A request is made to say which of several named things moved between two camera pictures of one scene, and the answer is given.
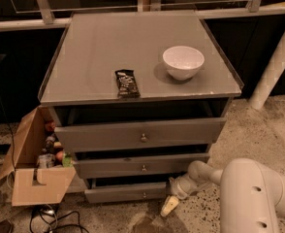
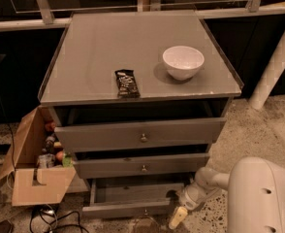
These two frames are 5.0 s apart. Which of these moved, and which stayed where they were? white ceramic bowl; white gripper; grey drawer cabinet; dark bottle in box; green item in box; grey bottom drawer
Moved: grey bottom drawer; white gripper
Stayed: dark bottle in box; white ceramic bowl; grey drawer cabinet; green item in box
